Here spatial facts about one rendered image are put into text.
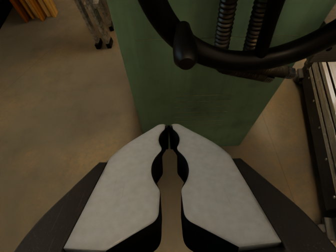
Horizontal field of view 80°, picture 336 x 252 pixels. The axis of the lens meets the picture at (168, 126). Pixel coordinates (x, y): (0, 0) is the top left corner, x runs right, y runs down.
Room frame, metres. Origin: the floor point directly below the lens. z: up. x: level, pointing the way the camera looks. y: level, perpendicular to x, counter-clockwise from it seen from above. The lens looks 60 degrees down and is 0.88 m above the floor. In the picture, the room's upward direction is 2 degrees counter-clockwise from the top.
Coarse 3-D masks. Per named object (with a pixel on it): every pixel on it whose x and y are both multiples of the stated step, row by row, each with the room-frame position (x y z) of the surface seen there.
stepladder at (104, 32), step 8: (80, 0) 1.16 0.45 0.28; (88, 0) 1.13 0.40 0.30; (96, 0) 1.19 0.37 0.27; (80, 8) 1.13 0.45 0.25; (88, 8) 1.12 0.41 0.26; (96, 8) 1.18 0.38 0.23; (104, 8) 1.33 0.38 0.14; (88, 16) 1.16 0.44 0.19; (96, 16) 1.13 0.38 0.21; (104, 16) 1.30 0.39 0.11; (88, 24) 1.13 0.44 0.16; (96, 24) 1.12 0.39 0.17; (112, 24) 1.33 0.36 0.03; (104, 32) 1.13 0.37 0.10; (96, 40) 1.13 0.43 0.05; (104, 40) 1.12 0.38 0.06; (112, 40) 1.18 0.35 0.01; (96, 48) 1.11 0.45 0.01
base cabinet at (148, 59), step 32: (128, 0) 0.39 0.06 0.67; (192, 0) 0.39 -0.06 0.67; (288, 0) 0.39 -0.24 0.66; (320, 0) 0.39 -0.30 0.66; (128, 32) 0.39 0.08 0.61; (192, 32) 0.39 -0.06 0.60; (288, 32) 0.39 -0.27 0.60; (128, 64) 0.39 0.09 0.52; (160, 64) 0.39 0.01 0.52; (288, 64) 0.39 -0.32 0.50; (160, 96) 0.39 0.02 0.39; (192, 96) 0.39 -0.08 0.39; (224, 96) 0.39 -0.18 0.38; (256, 96) 0.39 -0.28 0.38; (192, 128) 0.39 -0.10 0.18; (224, 128) 0.39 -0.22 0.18
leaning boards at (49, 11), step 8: (16, 0) 1.48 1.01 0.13; (24, 0) 1.51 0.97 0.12; (32, 0) 1.47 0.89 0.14; (40, 0) 1.50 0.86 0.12; (48, 0) 1.51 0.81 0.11; (16, 8) 1.44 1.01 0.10; (24, 8) 1.51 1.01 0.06; (32, 8) 1.49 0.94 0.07; (40, 8) 1.50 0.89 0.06; (48, 8) 1.49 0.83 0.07; (24, 16) 1.45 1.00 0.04; (32, 16) 1.48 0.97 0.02; (40, 16) 1.45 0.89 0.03; (48, 16) 1.50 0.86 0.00
